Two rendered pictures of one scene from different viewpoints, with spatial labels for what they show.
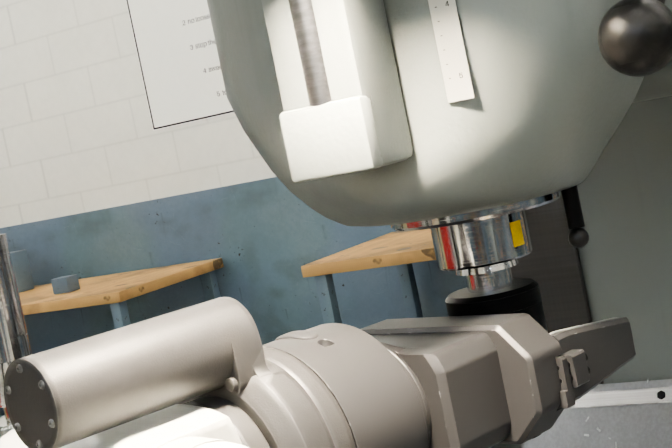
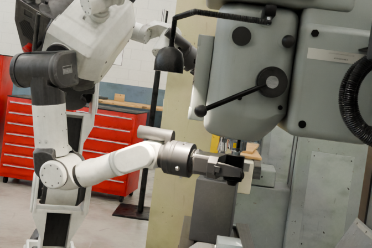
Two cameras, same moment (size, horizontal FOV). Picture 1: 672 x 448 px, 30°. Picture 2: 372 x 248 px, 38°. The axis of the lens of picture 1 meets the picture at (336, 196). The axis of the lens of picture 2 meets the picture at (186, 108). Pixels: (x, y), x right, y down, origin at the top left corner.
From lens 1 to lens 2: 1.17 m
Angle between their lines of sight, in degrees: 61
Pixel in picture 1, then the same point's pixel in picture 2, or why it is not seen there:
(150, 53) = not seen: outside the picture
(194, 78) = not seen: outside the picture
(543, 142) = (215, 125)
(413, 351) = (198, 153)
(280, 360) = (174, 142)
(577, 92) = (220, 119)
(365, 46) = (195, 99)
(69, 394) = (139, 131)
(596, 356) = (227, 171)
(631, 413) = (361, 233)
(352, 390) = (176, 151)
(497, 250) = (230, 146)
